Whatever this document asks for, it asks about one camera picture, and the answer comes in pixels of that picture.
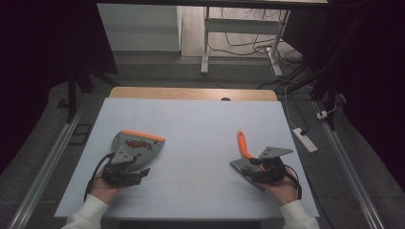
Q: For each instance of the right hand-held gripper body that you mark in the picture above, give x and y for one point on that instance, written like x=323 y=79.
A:
x=270 y=171

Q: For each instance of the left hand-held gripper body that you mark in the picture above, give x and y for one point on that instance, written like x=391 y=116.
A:
x=121 y=176

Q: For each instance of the grey dustpan with orange edge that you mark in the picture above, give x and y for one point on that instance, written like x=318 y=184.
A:
x=149 y=152

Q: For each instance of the pile of red scraps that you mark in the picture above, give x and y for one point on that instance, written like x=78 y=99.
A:
x=139 y=144

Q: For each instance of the person's right hand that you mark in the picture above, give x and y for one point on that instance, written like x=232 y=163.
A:
x=283 y=191

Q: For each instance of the person's left hand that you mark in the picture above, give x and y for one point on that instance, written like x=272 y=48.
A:
x=103 y=192

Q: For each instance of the white power strip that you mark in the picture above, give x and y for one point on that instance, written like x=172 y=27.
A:
x=305 y=140

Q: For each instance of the white table cover sheet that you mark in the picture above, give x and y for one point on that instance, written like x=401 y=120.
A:
x=191 y=191

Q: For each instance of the small white adapter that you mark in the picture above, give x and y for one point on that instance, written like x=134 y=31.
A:
x=322 y=114

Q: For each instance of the wooden table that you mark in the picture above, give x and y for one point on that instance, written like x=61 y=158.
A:
x=191 y=93

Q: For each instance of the black stand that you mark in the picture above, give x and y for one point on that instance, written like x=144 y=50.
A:
x=329 y=92
x=72 y=95

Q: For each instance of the dark curtain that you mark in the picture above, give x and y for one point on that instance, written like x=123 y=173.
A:
x=372 y=79
x=35 y=63

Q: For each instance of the white cabinet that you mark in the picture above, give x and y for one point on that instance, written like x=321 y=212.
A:
x=138 y=28

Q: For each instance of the black floor bracket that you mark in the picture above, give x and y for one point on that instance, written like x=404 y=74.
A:
x=81 y=134

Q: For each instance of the metal floor rail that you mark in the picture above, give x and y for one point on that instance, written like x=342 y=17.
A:
x=47 y=168
x=353 y=178

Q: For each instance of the white desk frame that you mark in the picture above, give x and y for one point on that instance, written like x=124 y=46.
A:
x=242 y=26

